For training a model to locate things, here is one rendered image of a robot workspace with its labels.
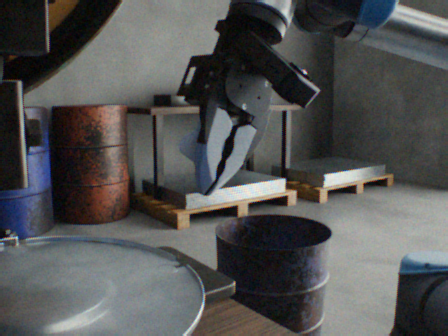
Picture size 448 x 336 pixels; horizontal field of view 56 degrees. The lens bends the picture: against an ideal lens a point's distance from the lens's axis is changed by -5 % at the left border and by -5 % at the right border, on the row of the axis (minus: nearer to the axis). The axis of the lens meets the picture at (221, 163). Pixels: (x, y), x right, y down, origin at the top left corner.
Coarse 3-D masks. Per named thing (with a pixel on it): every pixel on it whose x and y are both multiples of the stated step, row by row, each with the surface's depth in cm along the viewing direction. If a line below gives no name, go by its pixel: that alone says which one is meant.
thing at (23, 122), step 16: (0, 64) 28; (0, 80) 29; (16, 80) 30; (0, 96) 30; (16, 96) 30; (0, 112) 30; (16, 112) 30; (0, 128) 30; (16, 128) 31; (32, 128) 32; (0, 144) 30; (16, 144) 31; (32, 144) 33; (0, 160) 30; (16, 160) 31; (0, 176) 30; (16, 176) 31
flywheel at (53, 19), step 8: (64, 0) 67; (72, 0) 68; (80, 0) 69; (48, 8) 66; (56, 8) 67; (64, 8) 67; (72, 8) 68; (48, 16) 66; (56, 16) 67; (64, 16) 68; (48, 24) 66; (56, 24) 67; (16, 56) 64
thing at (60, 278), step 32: (0, 256) 46; (32, 256) 47; (64, 256) 47; (96, 256) 48; (128, 256) 48; (160, 256) 48; (0, 288) 38; (32, 288) 38; (64, 288) 39; (96, 288) 39; (128, 288) 40; (160, 288) 41; (192, 288) 41; (0, 320) 33; (32, 320) 33; (64, 320) 33; (96, 320) 35; (128, 320) 35; (160, 320) 35; (192, 320) 35
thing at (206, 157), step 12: (216, 120) 46; (228, 120) 47; (192, 132) 49; (216, 132) 46; (228, 132) 47; (180, 144) 50; (192, 144) 48; (204, 144) 45; (216, 144) 46; (192, 156) 48; (204, 156) 45; (216, 156) 46; (204, 168) 46; (216, 168) 46; (204, 180) 46; (204, 192) 47
